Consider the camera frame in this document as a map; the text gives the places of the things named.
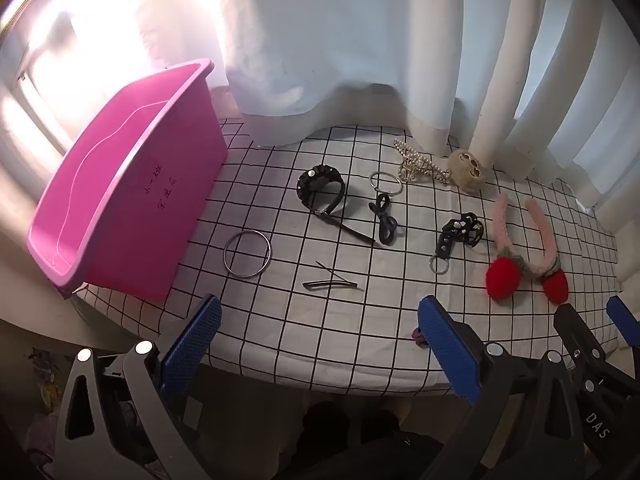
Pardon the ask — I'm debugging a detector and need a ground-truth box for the beige plush charm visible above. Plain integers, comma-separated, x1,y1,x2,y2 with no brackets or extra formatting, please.
446,148,487,193

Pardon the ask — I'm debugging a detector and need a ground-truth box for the thin bobby pin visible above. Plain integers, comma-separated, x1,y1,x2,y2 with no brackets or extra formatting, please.
315,260,351,284

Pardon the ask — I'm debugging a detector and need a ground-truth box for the light blue curtain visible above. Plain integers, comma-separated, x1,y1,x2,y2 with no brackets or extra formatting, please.
219,0,463,148

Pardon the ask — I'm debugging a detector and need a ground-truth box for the gold pearl hair claw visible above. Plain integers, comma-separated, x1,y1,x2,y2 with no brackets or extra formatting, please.
393,138,451,187

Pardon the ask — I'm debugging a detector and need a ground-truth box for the pink plastic bin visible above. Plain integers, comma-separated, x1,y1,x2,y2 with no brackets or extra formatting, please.
27,58,227,302

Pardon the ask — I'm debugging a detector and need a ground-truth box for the black grid white cloth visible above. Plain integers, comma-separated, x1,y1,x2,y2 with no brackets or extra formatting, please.
70,118,624,404

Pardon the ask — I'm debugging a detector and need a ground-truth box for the pink knit strawberry tie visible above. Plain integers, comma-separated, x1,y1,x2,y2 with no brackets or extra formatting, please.
484,194,570,305

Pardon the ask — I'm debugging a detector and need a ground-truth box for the black wrist watch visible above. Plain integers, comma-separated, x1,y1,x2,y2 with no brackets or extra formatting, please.
296,164,376,247

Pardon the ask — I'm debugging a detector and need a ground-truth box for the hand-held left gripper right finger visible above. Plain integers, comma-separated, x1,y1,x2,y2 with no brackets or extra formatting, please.
417,295,589,480

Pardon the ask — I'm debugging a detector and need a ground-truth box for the white pleated curtain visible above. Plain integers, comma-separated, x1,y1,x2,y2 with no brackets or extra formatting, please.
404,0,640,201

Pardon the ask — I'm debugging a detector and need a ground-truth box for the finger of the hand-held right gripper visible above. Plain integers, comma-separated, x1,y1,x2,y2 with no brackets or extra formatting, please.
553,303,607,366
607,295,640,349

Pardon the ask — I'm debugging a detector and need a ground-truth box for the black bow hair tie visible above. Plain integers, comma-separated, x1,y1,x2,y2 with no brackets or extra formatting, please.
368,192,401,247

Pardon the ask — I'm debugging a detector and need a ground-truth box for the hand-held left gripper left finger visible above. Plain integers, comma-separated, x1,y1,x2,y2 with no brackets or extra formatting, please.
52,294,224,480

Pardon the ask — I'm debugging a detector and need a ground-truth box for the silver hair clip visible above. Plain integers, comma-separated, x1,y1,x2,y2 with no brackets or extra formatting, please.
301,279,362,291

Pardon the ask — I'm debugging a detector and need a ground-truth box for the silver bangle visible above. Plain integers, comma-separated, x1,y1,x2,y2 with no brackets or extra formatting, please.
223,229,273,278

